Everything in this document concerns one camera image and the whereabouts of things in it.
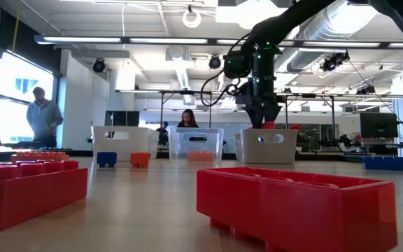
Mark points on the clear plastic bin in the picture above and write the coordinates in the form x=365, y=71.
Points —
x=177, y=147

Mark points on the black computer monitor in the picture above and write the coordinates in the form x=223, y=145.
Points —
x=378, y=125

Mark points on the beige plastic bin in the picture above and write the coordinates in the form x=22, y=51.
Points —
x=254, y=154

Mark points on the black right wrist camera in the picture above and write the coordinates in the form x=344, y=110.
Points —
x=236, y=64

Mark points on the black background frame stand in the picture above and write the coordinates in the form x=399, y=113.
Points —
x=173, y=92
x=333, y=115

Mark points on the black background workbench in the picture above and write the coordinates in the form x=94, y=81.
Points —
x=380, y=143

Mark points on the long ceiling light strip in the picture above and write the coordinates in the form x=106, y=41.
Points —
x=89, y=40

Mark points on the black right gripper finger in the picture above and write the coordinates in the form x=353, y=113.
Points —
x=255, y=115
x=275, y=112

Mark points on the black ceiling spotlight cluster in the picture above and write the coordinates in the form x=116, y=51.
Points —
x=366, y=90
x=332, y=62

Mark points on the person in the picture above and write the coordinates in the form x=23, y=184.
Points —
x=163, y=134
x=187, y=122
x=44, y=119

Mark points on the black round ceiling spotlight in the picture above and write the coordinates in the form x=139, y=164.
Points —
x=215, y=63
x=99, y=66

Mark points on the large bright window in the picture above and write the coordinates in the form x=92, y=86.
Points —
x=9, y=119

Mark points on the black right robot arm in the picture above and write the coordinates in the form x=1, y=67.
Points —
x=292, y=17

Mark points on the orange toy brick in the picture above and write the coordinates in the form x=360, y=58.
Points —
x=140, y=159
x=200, y=156

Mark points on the silver air duct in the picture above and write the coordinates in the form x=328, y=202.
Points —
x=327, y=35

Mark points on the blue toy brick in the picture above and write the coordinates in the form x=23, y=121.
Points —
x=106, y=159
x=386, y=164

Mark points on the white plastic bin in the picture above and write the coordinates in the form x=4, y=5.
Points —
x=131, y=147

